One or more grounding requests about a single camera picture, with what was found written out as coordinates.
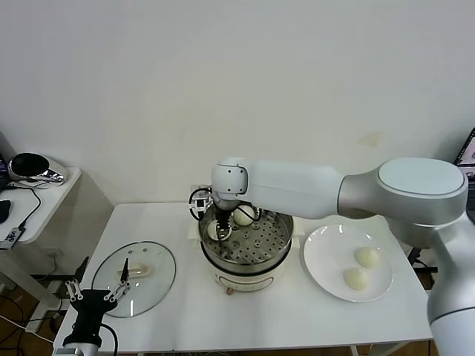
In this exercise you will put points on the grey open laptop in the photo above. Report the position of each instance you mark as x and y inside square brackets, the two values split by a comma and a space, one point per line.
[468, 152]

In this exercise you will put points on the black computer mouse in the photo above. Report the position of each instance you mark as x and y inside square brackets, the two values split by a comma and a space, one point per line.
[4, 211]

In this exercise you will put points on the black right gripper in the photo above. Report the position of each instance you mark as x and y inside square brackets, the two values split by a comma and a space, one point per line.
[224, 212]

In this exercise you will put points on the chrome and black headset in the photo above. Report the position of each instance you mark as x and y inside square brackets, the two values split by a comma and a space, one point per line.
[33, 168]

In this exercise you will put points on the white wall socket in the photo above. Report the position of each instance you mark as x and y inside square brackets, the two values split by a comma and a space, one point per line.
[56, 254]

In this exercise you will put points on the small grey adapter box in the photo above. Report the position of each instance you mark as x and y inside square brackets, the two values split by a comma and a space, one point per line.
[13, 235]

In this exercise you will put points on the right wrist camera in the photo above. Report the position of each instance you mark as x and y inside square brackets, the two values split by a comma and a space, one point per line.
[199, 204]

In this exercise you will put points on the stainless steel steamer basket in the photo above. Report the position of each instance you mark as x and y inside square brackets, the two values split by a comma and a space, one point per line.
[259, 241]

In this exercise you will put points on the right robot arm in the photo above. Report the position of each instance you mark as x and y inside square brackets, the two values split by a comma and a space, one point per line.
[297, 189]

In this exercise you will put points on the white round plate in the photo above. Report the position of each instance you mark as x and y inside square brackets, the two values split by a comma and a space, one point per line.
[323, 252]

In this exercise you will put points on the white steamed baozi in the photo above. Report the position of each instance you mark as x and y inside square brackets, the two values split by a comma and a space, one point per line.
[366, 256]
[212, 230]
[357, 279]
[243, 218]

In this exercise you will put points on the white side desk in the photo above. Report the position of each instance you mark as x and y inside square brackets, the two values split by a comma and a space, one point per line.
[26, 204]

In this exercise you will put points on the glass pot lid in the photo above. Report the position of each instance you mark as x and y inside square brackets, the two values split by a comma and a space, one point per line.
[156, 259]

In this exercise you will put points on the cream electric cooker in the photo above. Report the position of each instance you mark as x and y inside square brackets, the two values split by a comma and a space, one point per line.
[245, 283]

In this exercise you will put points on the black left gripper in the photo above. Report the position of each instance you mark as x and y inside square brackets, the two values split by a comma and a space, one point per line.
[92, 300]

